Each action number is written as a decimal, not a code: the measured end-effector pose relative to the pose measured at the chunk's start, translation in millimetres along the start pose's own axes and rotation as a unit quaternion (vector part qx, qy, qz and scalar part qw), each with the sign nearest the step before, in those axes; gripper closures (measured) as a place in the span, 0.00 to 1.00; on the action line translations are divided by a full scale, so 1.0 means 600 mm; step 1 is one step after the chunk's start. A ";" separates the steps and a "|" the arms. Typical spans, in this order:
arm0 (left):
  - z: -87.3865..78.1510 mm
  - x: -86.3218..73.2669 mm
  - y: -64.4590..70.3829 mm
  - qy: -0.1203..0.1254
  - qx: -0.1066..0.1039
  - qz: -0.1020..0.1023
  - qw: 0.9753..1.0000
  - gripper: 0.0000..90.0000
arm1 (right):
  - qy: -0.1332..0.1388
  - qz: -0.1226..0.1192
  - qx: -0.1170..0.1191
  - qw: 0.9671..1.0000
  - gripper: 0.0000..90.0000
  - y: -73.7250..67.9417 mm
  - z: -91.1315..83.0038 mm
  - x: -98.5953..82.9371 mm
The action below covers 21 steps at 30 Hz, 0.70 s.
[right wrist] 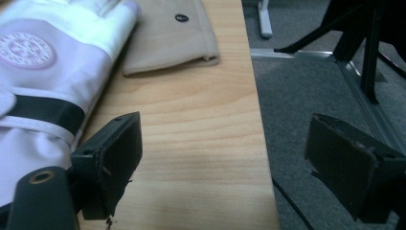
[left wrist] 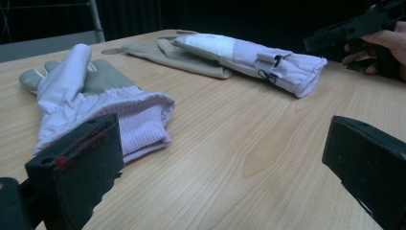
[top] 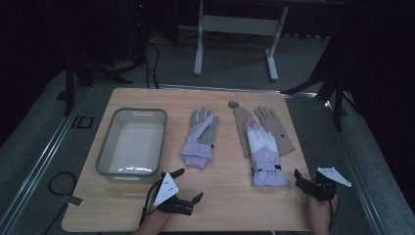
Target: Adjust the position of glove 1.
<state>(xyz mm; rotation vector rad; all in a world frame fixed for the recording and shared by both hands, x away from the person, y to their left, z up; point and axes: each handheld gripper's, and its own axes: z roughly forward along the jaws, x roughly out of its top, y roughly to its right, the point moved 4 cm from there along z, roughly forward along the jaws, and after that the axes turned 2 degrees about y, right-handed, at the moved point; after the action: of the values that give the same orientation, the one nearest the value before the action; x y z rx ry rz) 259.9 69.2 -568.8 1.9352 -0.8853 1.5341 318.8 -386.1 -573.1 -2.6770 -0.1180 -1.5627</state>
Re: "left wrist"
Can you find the white metal desk frame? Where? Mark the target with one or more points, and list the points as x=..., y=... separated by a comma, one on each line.
x=48, y=44

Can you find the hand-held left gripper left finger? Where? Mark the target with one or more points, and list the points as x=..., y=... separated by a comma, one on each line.
x=79, y=166

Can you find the lavender ski glove grey palm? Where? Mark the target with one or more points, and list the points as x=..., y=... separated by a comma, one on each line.
x=63, y=83

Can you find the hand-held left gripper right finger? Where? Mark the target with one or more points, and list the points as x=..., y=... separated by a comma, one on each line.
x=370, y=159

